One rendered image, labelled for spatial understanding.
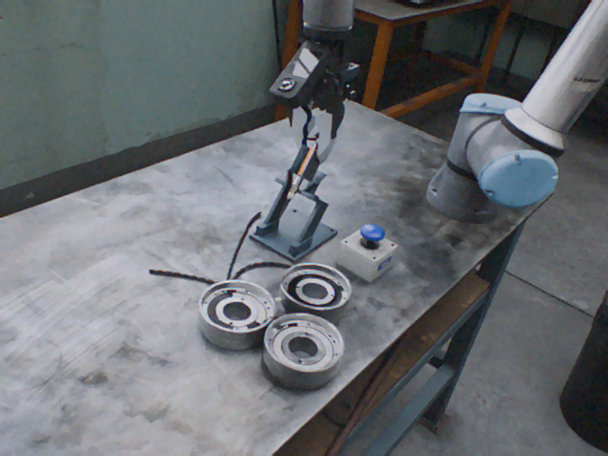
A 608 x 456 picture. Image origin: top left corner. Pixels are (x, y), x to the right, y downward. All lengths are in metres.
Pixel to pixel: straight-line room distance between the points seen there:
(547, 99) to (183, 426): 0.71
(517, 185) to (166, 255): 0.58
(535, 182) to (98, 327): 0.70
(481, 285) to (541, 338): 0.88
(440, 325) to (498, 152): 0.46
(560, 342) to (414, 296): 1.44
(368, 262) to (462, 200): 0.31
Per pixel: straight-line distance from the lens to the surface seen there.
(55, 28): 2.38
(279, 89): 0.86
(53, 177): 2.59
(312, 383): 0.76
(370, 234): 0.95
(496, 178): 1.01
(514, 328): 2.33
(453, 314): 1.37
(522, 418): 2.02
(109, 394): 0.77
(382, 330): 0.89
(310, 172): 0.96
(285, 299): 0.85
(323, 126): 0.93
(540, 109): 1.02
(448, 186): 1.19
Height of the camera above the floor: 1.39
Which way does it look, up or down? 33 degrees down
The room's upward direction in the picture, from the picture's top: 10 degrees clockwise
